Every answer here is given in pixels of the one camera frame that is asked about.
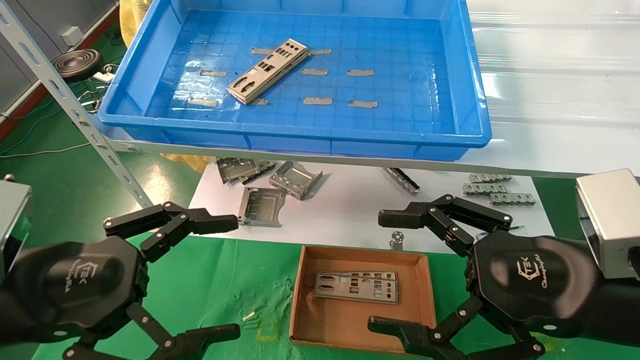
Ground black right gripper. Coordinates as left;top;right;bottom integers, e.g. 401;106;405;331
368;194;601;360

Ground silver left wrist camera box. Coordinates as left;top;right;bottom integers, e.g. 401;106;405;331
0;180;33;281

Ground flat grey metal frame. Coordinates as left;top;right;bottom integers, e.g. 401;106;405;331
237;187;287;228

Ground white paper sheet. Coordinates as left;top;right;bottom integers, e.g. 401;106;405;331
179;159;556;255

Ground grey metal cover plate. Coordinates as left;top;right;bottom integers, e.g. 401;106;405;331
239;160;277;185
216;157;261;185

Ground green cloth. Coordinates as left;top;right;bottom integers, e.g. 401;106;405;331
31;227;640;360

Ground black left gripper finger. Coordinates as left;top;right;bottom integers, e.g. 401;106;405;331
103;201;239;263

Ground slotted grey metal post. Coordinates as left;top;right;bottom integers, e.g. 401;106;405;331
0;0;154;210

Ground narrow metal strip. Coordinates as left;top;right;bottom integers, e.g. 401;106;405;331
383;167;421;196

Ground grey metal shelf beam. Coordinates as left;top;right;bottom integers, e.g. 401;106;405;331
100;127;640;179

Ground white floor cable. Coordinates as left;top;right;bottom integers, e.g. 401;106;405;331
0;143;92;159

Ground shallow cardboard box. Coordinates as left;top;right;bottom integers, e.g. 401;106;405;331
289;244;437;356

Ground blue floor cable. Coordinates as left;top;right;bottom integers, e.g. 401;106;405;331
0;102;68;155

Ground folded metal bracket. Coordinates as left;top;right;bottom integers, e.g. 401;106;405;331
269;161;323;201

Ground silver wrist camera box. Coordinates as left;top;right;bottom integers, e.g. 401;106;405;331
575;168;640;280
0;180;33;281

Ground small metal connector strip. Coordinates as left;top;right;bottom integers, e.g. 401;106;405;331
468;173;513;184
462;183;508;196
489;192;537;207

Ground black round stool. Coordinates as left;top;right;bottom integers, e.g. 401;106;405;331
51;48;105;83

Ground blue plastic tray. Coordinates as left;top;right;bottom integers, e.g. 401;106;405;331
97;0;493;162

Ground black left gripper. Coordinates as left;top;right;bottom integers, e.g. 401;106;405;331
5;236;242;360

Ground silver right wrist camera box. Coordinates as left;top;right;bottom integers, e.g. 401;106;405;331
575;168;640;280

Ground metal IO shield plate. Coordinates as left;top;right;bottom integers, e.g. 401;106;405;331
227;38;310;101
229;50;311;106
313;272;401;305
316;270;398;282

